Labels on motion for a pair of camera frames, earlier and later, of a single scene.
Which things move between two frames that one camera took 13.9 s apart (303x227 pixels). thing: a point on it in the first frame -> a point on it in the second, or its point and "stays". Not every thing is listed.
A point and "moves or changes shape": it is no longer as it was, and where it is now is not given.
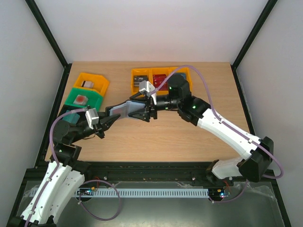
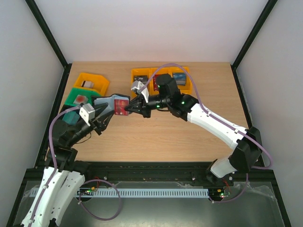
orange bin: [100, 83] stays
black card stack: [138, 79] stays
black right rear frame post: [262, 19] stays
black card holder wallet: [120, 109] moves or changes shape
